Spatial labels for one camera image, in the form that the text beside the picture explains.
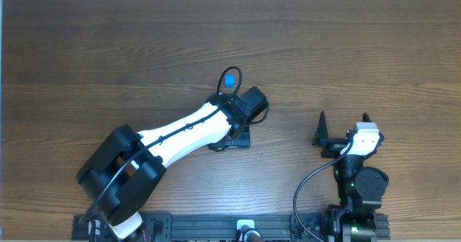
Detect mounting rail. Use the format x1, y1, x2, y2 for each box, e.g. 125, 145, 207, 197
71, 212, 392, 242

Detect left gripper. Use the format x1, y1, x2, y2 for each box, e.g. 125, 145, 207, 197
207, 125, 252, 153

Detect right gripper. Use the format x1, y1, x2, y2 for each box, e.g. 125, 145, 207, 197
311, 110, 374, 159

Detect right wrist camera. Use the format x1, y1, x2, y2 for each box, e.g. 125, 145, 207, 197
346, 122, 381, 157

